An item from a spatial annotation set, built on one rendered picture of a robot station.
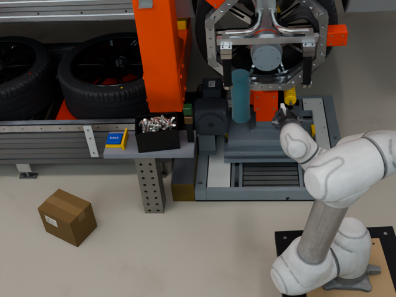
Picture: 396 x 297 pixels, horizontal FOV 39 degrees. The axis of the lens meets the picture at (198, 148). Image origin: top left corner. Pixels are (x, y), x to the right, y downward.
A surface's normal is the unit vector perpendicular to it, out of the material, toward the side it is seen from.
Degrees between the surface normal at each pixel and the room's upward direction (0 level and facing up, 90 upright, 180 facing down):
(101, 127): 90
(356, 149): 10
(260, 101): 90
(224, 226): 0
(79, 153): 90
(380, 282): 0
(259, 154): 90
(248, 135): 0
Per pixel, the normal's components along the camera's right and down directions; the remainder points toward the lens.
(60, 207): -0.07, -0.75
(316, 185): -0.89, 0.28
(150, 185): -0.07, 0.66
